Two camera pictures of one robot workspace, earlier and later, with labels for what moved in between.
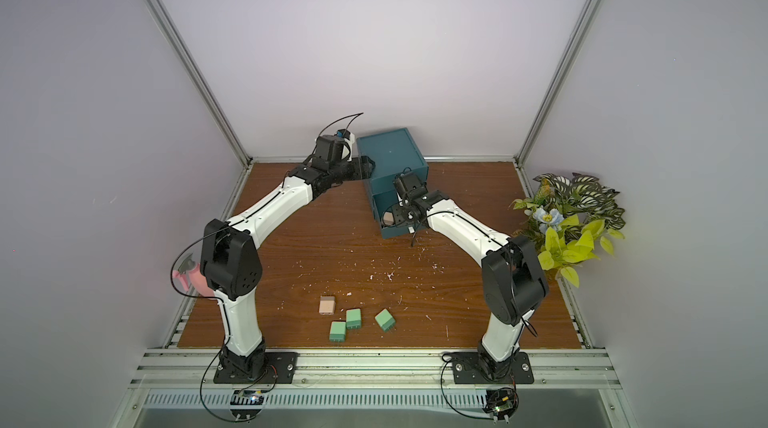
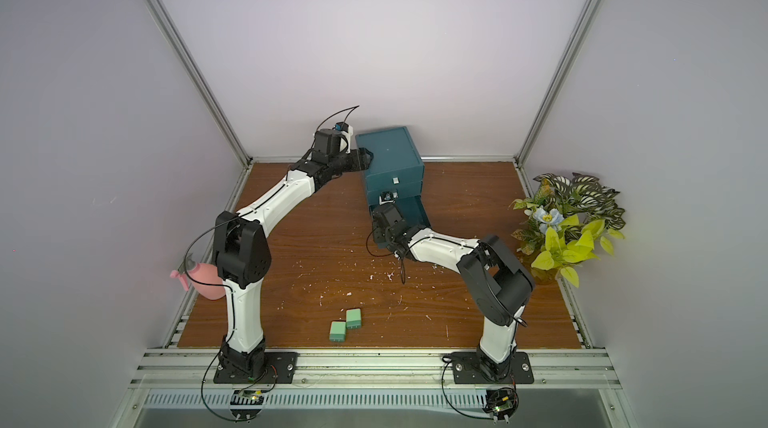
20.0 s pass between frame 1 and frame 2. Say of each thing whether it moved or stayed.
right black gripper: moved
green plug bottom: stayed
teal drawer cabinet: stayed
